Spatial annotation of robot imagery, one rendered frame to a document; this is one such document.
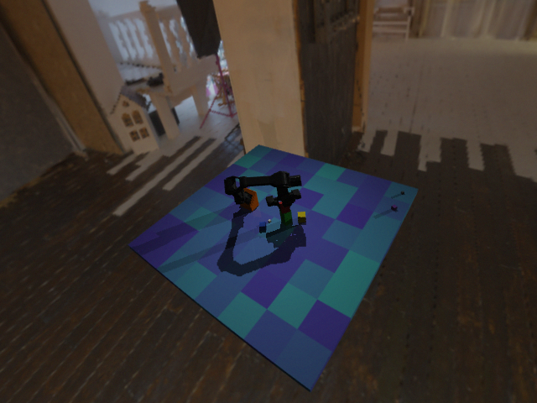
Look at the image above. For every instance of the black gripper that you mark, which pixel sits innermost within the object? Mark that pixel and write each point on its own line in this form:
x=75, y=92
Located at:
x=275, y=201

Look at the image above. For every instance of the green block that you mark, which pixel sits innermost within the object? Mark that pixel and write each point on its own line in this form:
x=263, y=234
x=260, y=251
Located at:
x=287, y=221
x=285, y=215

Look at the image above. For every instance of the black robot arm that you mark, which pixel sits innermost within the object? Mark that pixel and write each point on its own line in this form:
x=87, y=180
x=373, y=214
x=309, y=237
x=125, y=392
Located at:
x=281, y=180

